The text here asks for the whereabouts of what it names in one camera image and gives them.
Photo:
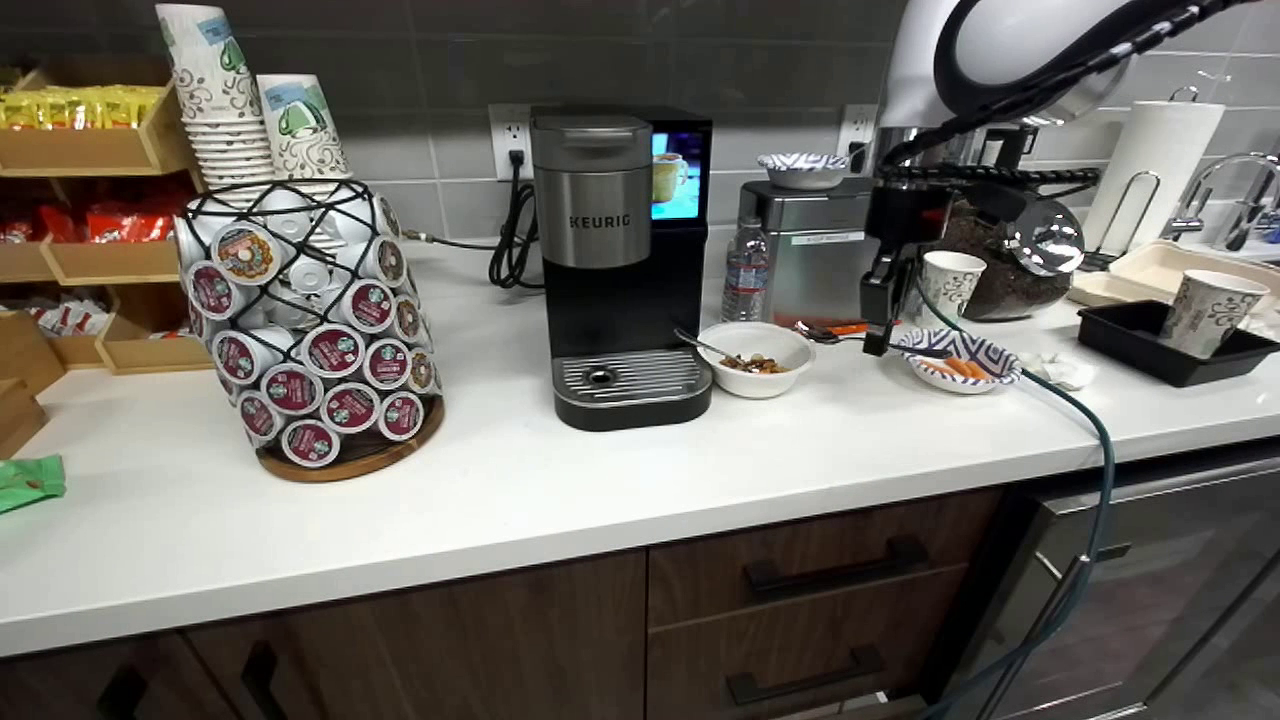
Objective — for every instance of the dark wood cabinet door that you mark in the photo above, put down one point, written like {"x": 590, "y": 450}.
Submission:
{"x": 440, "y": 642}

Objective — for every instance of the dark wood upper drawer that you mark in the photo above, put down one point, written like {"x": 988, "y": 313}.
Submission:
{"x": 803, "y": 526}

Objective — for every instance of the patterned paper cup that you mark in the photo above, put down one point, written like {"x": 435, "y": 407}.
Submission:
{"x": 1206, "y": 313}
{"x": 958, "y": 282}

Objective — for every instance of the blue patterned bowl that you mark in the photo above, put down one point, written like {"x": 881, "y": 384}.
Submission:
{"x": 960, "y": 380}

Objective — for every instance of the dark wood lower drawer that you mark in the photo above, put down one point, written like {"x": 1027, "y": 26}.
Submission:
{"x": 923, "y": 653}

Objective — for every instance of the black silver coffee maker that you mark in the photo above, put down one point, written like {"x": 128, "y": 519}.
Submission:
{"x": 602, "y": 213}

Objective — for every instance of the red snack packets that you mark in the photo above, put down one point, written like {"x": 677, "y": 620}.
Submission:
{"x": 114, "y": 221}

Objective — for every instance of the small patterned bowl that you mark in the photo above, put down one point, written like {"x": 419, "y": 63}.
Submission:
{"x": 804, "y": 170}

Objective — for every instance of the brown snack pieces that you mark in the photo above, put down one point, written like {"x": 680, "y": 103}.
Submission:
{"x": 755, "y": 363}

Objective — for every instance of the white wall outlet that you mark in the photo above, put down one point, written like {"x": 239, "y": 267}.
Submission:
{"x": 509, "y": 130}
{"x": 857, "y": 121}

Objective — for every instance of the tall paper cup stack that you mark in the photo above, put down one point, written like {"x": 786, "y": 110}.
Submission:
{"x": 212, "y": 94}

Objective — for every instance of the wooden snack shelf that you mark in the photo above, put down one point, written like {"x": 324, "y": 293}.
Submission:
{"x": 92, "y": 155}

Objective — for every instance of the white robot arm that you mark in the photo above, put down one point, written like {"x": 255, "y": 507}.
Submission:
{"x": 934, "y": 53}

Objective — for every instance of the white takeout container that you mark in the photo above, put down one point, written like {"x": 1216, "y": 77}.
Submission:
{"x": 1161, "y": 273}

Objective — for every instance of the dark wood drawer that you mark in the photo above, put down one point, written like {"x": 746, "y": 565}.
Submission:
{"x": 923, "y": 653}
{"x": 803, "y": 526}

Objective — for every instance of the dark dishwasher front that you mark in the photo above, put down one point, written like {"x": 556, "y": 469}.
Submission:
{"x": 1175, "y": 587}

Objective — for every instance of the short paper cup stack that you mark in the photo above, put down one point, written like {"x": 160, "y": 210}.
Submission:
{"x": 301, "y": 125}

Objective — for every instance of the black tray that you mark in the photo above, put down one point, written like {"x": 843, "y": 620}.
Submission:
{"x": 1132, "y": 348}

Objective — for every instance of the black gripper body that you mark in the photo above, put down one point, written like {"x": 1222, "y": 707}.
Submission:
{"x": 906, "y": 233}

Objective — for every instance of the clear water bottle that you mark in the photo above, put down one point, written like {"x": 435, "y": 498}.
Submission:
{"x": 746, "y": 282}

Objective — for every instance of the yellow snack packets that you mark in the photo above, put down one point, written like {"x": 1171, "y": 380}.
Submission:
{"x": 80, "y": 105}

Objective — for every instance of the white crumpled napkin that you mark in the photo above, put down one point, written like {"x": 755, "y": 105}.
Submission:
{"x": 1062, "y": 368}

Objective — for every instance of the silver faucet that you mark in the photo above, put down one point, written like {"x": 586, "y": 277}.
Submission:
{"x": 1261, "y": 202}

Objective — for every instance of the white bowl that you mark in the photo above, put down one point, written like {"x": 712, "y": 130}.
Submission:
{"x": 782, "y": 380}

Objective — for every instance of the white paper towel roll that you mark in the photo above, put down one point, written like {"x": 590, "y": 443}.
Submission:
{"x": 1161, "y": 165}

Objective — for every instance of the silver countertop appliance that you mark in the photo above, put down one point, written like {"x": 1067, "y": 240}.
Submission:
{"x": 815, "y": 267}

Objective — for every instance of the orange stick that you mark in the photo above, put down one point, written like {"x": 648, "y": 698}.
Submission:
{"x": 843, "y": 329}

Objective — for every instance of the green packet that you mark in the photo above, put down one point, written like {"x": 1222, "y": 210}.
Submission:
{"x": 27, "y": 482}

